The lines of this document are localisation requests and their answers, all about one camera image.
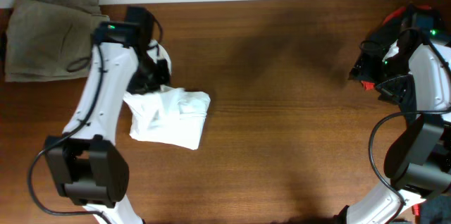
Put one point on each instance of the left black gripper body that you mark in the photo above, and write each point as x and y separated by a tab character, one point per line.
148	70

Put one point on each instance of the white t-shirt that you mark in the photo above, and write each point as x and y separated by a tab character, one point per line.
168	115

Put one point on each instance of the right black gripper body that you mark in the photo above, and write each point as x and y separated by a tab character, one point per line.
387	75

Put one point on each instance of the folded khaki trousers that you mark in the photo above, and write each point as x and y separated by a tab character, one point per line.
48	40

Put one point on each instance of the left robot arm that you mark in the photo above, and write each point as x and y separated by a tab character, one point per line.
84	163

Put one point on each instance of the black and red shirt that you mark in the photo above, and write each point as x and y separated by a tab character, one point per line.
380	48

